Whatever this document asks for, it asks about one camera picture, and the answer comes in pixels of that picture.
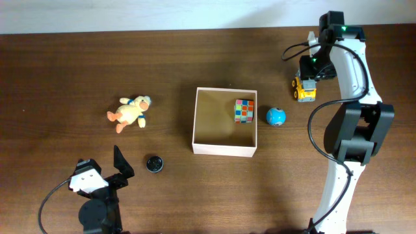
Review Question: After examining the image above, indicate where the yellow grey toy truck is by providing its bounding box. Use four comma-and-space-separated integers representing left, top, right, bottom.
292, 70, 317, 102

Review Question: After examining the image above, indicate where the colourful puzzle cube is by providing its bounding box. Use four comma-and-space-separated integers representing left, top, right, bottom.
234, 99, 255, 124

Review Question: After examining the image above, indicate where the pink cardboard box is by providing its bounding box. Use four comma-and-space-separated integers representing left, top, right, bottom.
192, 87, 257, 157

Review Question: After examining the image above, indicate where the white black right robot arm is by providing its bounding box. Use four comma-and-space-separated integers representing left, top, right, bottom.
293, 11, 395, 233

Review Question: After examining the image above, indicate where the black round lid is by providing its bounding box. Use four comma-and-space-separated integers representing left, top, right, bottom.
146, 155, 164, 173

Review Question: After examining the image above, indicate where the yellow plush duck toy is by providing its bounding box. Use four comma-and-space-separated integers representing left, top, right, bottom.
107, 96, 151, 133

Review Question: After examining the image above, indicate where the blue white ball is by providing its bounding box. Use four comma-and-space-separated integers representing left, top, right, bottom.
266, 107, 286, 126

